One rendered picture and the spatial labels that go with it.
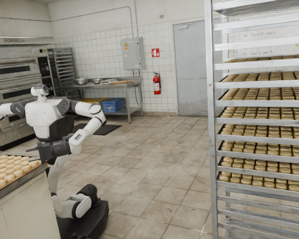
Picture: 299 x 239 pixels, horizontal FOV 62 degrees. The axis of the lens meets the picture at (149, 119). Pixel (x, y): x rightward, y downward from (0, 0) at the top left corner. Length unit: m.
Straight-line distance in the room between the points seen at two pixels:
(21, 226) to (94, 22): 5.60
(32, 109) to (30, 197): 0.61
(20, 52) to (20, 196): 4.19
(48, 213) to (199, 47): 4.53
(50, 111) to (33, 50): 3.98
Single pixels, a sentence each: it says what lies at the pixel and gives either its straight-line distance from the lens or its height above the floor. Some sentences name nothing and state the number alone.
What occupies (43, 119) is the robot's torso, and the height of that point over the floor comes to 1.13.
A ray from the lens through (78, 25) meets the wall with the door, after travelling 7.02.
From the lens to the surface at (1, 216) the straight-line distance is 1.62.
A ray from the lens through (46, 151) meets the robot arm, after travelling 1.49.
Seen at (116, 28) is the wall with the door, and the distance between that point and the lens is 6.34.
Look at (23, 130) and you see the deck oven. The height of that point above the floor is 0.25.
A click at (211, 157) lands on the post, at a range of 1.36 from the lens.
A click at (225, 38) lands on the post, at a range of 1.69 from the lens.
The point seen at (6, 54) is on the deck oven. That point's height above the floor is 1.72.
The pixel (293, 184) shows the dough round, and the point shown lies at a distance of 1.50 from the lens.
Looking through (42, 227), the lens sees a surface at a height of 0.50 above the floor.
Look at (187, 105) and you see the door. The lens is 5.78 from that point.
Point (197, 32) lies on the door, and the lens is 5.57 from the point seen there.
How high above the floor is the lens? 1.51
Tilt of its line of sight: 15 degrees down
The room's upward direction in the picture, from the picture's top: 6 degrees counter-clockwise
